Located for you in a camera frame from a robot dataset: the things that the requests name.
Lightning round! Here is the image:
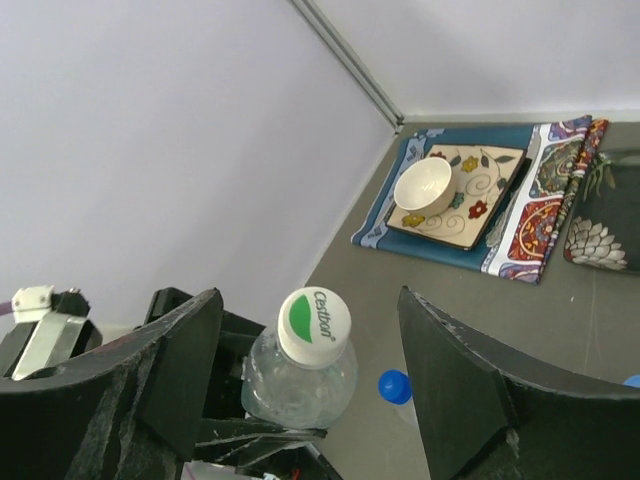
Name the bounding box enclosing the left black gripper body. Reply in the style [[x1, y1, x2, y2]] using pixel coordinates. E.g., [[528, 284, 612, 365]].
[[174, 311, 340, 479]]

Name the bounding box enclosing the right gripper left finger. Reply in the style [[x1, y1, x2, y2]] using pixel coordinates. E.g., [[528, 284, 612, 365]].
[[1, 289, 223, 479]]

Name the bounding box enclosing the blue patterned placemat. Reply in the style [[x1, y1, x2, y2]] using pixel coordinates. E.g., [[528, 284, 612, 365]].
[[351, 115, 608, 283]]

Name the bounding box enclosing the white green bottle cap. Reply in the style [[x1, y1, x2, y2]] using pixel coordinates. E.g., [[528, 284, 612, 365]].
[[277, 286, 352, 369]]

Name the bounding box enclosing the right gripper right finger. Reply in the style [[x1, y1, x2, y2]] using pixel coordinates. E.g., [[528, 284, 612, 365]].
[[397, 287, 639, 479]]

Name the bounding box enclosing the beige floral square plate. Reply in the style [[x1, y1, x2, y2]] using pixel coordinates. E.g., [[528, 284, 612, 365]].
[[385, 144, 525, 250]]

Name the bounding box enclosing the green label water bottle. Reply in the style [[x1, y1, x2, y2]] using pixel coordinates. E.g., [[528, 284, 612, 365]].
[[240, 286, 359, 431]]

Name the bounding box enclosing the cream ceramic bowl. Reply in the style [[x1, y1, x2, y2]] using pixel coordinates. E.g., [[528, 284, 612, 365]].
[[393, 157, 457, 217]]

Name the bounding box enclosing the left aluminium corner post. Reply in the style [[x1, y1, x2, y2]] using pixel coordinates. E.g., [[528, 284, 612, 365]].
[[289, 0, 404, 133]]

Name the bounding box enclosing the blue label water bottle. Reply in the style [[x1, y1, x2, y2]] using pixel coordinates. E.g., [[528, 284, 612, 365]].
[[623, 374, 640, 388]]

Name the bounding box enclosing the red-blue label water bottle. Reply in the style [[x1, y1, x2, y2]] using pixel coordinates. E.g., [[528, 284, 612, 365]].
[[377, 369, 418, 427]]

